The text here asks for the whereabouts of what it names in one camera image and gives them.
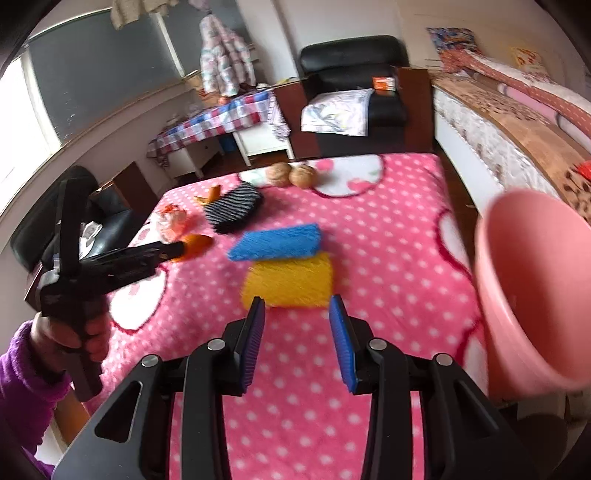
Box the white printed cloth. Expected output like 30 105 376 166
81 222 103 252

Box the black leather sofa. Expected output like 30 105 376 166
10 165 148 278

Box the red dotted rolled quilt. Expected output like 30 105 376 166
438 48 591 139

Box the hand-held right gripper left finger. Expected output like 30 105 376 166
51 296 267 480

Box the window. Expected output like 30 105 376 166
0 0 250 195

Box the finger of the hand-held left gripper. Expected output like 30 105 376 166
79 242 186 297
55 176 101 274

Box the yellow flower pillow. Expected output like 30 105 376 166
510 46 543 70

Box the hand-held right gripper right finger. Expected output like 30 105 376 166
329 294 539 480

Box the black foam net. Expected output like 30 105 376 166
203 181 265 234

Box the beige hanging cloth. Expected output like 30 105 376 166
111 0 181 31

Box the checked tablecloth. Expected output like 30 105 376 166
148 90 289 169

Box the white floral pillowcase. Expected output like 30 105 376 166
301 89 375 137

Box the orange and white plastic bag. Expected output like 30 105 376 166
154 205 188 243

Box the blue foam net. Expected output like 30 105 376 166
228 224 322 261

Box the person's left hand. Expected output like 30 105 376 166
30 313 112 374

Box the yellow foam net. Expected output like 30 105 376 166
241 253 334 309

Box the pink plastic bucket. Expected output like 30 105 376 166
475 191 591 400

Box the black leather armchair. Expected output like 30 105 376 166
274 35 435 160

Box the pink dotted blanket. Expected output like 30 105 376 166
85 154 490 480

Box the white table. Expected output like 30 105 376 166
166 124 296 181

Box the person's left forearm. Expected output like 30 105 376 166
0 323 71 468

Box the small orange peel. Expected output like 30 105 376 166
194 185 223 206

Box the large orange peel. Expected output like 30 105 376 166
171 233 214 264

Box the brown floral bed sheet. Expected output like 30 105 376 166
431 71 591 213

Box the blue red patterned pillow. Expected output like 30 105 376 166
426 27 478 61

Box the white printed puffer jacket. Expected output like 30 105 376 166
199 14 257 97

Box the walnut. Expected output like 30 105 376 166
268 162 293 188
289 164 318 189

